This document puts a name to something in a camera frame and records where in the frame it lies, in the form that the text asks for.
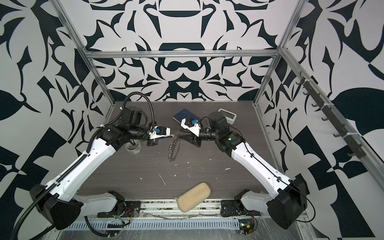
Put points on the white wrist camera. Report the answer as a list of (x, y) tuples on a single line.
[(160, 132), (192, 125)]

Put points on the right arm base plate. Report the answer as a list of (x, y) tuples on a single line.
[(231, 208)]

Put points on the wall hook rail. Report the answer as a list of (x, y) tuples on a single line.
[(352, 138)]

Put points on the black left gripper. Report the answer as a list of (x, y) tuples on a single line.
[(151, 141)]

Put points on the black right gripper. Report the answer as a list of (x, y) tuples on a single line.
[(193, 139)]

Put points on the small circuit board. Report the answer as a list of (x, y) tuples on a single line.
[(248, 226)]

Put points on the white digital clock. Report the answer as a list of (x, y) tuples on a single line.
[(230, 116)]

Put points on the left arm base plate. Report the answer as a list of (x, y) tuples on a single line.
[(124, 209)]

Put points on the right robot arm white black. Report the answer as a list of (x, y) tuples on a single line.
[(285, 200)]

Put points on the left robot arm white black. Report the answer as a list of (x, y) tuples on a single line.
[(59, 202)]

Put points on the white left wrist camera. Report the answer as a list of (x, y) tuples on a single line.
[(160, 132)]

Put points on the blue notebook yellow label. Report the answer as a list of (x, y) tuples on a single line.
[(183, 114)]

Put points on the white cable duct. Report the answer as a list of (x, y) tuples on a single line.
[(162, 224)]

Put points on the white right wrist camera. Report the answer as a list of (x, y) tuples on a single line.
[(192, 125)]

